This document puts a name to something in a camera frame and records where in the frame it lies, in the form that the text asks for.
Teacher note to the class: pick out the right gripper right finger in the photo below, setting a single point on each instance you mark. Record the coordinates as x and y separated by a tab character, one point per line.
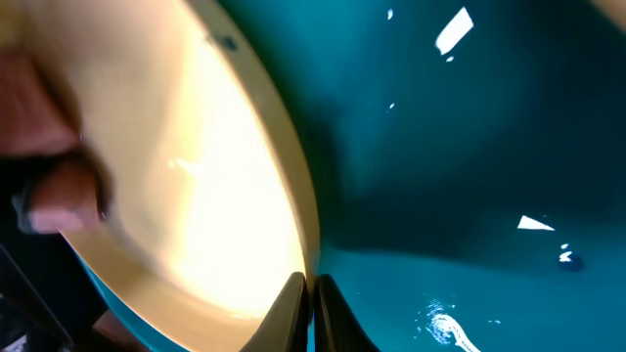
336	327

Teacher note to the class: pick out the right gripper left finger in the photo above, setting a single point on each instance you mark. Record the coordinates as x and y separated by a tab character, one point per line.
285	326

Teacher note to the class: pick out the yellow plate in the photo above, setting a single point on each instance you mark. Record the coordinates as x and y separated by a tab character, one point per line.
210	201

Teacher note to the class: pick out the teal plastic tray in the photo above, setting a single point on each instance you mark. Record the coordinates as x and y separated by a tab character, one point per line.
468	158

